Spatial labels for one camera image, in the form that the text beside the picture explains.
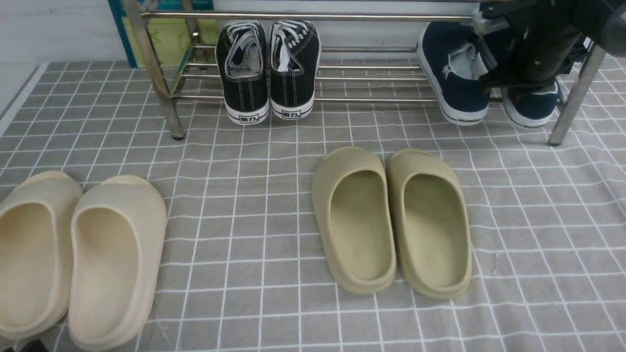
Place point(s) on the grey checked tablecloth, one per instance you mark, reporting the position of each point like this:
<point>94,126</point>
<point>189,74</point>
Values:
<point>243,267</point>

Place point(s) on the navy slip-on shoe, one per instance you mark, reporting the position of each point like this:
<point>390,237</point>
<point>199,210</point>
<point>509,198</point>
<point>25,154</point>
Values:
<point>450,57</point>
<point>531,108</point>

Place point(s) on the teal and yellow book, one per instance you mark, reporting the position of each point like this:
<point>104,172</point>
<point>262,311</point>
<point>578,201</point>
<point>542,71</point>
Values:
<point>170,36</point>

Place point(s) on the right olive foam slipper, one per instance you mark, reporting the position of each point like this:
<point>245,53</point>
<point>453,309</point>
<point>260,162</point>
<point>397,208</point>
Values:
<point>430,221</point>

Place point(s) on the right beige foam slipper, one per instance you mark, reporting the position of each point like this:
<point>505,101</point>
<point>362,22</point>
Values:
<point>118,232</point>

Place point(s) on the stainless steel shoe rack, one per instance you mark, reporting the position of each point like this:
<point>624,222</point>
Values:
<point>197,77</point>

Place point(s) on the beige foam slipper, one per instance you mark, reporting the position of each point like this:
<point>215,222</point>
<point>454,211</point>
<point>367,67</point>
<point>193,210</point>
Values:
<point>118,232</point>
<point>36,253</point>

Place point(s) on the olive foam slipper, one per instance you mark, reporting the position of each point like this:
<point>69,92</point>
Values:
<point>430,221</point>
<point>349,195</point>

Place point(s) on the black canvas sneaker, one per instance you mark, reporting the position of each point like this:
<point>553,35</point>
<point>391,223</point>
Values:
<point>294,58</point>
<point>241,54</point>

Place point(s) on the left beige foam slipper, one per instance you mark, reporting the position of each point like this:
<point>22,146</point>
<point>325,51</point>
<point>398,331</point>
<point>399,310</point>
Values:
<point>36,253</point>

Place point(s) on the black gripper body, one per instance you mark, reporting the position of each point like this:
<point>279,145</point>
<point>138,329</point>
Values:
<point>544,46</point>

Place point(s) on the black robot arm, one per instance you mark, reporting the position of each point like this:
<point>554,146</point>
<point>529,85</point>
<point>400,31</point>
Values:
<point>602,21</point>

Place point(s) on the left olive foam slipper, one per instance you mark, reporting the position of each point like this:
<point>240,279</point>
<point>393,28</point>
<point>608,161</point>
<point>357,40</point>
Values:
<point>349,195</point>

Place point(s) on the right black canvas sneaker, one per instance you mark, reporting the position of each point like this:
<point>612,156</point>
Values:
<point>294,58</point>

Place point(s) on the left black canvas sneaker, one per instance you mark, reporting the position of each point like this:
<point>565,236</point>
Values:
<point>241,54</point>

